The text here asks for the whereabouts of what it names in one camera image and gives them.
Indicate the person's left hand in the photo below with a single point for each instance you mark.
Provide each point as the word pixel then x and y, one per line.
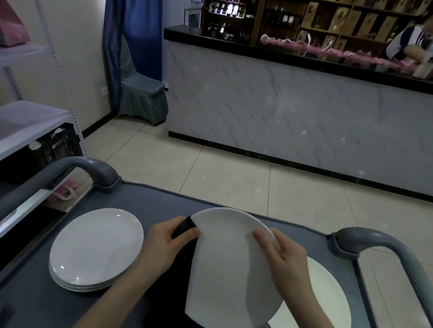
pixel 160 250

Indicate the person's right hand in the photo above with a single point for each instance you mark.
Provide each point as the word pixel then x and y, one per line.
pixel 290 268

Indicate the stack of white plates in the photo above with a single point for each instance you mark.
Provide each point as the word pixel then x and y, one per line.
pixel 326 297

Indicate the dark blue cleaning cloth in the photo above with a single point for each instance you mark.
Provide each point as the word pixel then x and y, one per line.
pixel 170 296

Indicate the white round plate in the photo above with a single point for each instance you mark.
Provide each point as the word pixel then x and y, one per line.
pixel 96 245
pixel 224 283

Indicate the person's left forearm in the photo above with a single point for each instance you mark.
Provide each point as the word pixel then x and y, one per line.
pixel 112 307

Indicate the grey service cart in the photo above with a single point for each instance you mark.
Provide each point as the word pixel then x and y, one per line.
pixel 134 202

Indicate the black plastic crate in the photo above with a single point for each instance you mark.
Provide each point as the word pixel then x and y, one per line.
pixel 59 150

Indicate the chair with grey-green cover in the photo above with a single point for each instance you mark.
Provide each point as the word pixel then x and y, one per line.
pixel 143 97

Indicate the marble bar counter black top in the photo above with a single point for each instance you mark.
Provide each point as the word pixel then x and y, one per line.
pixel 307 114

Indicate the small white cup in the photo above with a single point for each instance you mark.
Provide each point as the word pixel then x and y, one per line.
pixel 34 146

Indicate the white metal shelf rack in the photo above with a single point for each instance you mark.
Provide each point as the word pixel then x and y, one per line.
pixel 13 125

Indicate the row of pink bags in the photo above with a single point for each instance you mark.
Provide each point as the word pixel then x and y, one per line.
pixel 336 54

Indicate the blue curtain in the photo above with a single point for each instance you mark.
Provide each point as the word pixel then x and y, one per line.
pixel 138 6

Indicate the white refrigerator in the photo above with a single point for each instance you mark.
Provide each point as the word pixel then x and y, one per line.
pixel 172 3

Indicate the dark wine rack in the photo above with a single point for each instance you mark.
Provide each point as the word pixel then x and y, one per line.
pixel 283 16

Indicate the wooden shelf with boxes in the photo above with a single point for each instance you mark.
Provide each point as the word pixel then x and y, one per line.
pixel 353 20

